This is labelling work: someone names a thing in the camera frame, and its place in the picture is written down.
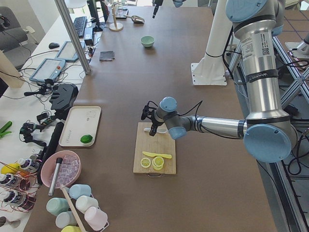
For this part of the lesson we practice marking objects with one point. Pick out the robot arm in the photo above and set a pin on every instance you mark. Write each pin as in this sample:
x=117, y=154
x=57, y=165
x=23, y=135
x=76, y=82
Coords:
x=177, y=3
x=266, y=131

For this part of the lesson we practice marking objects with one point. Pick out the stacked lemon slices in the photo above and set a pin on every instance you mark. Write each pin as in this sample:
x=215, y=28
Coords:
x=158, y=163

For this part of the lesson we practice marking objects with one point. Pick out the green lime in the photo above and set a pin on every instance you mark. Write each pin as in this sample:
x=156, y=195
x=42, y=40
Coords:
x=85, y=139

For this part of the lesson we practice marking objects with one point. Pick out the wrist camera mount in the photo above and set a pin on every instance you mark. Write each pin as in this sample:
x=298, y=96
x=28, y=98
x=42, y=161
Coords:
x=148, y=111

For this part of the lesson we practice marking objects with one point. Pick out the black keyboard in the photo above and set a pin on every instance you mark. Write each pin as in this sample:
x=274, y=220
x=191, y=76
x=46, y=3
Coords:
x=79, y=25

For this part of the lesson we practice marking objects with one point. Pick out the pastel grey cup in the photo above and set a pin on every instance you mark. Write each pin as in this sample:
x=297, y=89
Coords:
x=65, y=219

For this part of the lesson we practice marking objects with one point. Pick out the blue teach pendant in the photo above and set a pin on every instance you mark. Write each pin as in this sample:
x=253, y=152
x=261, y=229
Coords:
x=50, y=68
x=67, y=52

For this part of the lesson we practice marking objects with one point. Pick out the aluminium frame post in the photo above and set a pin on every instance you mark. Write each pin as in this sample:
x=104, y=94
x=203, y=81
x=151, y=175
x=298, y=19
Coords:
x=65, y=15

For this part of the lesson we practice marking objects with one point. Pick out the lemon slice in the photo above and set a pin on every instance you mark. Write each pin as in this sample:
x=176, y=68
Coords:
x=145, y=162

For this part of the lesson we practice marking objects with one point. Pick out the black cylinder tube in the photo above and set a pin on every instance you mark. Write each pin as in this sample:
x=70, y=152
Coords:
x=50, y=149

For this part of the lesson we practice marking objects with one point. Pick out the yellow plastic knife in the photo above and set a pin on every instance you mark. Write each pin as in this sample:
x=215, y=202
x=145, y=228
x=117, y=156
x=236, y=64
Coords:
x=150, y=154

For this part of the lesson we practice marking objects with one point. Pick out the wooden stand with round base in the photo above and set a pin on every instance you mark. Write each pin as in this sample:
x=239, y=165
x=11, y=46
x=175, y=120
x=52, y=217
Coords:
x=115, y=26

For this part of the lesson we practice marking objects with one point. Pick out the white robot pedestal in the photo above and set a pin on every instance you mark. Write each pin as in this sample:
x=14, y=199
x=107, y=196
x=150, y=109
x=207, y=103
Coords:
x=211, y=69

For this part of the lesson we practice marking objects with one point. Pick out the bamboo cutting board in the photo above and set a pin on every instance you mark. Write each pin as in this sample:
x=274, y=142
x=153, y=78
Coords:
x=161, y=143

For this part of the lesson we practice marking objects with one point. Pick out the steel scoop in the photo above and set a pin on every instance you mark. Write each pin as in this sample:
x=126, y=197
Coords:
x=135, y=19

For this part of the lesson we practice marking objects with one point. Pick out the green bowl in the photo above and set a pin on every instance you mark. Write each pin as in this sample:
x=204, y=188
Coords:
x=147, y=41

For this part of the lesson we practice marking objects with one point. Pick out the black computer mouse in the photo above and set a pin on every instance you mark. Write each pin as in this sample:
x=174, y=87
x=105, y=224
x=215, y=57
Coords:
x=53, y=45

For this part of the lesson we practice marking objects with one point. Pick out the blue teach pendant far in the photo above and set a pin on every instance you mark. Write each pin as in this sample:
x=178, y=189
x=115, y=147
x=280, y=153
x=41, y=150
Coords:
x=67, y=52

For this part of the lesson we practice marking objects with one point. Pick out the black tray with wood inlay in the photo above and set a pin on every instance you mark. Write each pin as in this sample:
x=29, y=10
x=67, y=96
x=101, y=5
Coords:
x=121, y=14

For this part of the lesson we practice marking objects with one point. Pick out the black monitor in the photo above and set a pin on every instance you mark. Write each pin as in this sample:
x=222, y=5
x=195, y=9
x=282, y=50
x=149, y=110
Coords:
x=94, y=15

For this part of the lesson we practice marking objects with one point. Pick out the pink bowl of ice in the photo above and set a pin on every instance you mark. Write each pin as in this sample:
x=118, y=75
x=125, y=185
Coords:
x=70, y=169

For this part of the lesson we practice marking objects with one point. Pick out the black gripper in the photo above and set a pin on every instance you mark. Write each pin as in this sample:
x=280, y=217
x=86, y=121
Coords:
x=154, y=124
x=157, y=5

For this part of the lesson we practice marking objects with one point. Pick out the pastel white cup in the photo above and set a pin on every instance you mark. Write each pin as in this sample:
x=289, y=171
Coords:
x=83, y=203

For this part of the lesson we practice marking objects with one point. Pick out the copper wire bottle rack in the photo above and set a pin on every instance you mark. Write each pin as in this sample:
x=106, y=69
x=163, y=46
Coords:
x=18, y=186

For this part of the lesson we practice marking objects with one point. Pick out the pastel blue cup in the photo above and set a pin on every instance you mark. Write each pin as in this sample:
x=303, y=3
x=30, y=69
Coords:
x=79, y=190

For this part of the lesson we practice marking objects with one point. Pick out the black power adapter box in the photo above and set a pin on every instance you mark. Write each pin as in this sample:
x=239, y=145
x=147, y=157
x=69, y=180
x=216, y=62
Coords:
x=89, y=36

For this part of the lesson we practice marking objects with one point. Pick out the blue teach pendant near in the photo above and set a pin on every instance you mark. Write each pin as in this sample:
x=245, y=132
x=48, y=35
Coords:
x=50, y=68

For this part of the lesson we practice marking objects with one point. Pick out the steel muddler tube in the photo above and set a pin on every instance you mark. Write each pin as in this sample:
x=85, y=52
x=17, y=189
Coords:
x=55, y=176

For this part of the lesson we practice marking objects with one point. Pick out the beige rabbit tray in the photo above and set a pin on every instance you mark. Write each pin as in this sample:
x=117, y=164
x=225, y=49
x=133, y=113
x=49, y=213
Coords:
x=81, y=120

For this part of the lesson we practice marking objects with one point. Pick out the pastel green cup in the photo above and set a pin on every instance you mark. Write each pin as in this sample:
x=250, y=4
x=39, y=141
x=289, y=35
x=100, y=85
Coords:
x=55, y=206

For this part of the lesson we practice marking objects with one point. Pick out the white spoon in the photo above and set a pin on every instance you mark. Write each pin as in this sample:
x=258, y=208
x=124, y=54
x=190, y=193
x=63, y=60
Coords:
x=160, y=130

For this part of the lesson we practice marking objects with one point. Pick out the green clamp tool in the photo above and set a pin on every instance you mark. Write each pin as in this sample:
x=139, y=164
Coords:
x=5, y=129

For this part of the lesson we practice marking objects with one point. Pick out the wooden cup rack pole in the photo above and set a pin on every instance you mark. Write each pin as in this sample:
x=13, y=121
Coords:
x=72, y=207

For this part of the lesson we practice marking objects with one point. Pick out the pastel yellow cup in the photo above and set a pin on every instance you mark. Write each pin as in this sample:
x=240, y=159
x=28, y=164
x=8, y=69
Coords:
x=71, y=228

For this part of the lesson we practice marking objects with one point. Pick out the pastel pink cup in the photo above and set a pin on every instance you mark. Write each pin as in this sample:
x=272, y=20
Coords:
x=96, y=218

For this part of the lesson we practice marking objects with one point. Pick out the grey office chair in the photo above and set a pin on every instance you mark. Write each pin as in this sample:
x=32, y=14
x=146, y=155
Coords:
x=16, y=43

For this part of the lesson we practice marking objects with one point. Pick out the grey folded cloth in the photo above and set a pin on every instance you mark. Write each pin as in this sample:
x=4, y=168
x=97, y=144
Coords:
x=106, y=56

